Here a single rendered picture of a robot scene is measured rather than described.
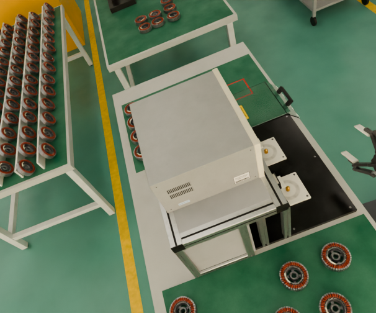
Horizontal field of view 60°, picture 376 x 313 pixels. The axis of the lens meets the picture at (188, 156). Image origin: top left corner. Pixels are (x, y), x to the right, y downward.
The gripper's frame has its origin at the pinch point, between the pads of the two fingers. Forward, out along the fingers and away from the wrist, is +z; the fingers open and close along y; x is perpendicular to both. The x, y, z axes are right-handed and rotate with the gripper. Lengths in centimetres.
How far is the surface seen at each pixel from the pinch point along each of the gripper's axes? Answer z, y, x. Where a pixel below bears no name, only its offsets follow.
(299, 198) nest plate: 2.0, -30.9, 14.1
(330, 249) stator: -23.0, -34.8, 17.9
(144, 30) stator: 194, -21, 17
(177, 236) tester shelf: 0, -22, 77
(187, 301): -9, -57, 75
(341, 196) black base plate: -7.2, -26.4, -0.7
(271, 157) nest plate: 28.0, -28.1, 10.9
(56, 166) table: 108, -69, 108
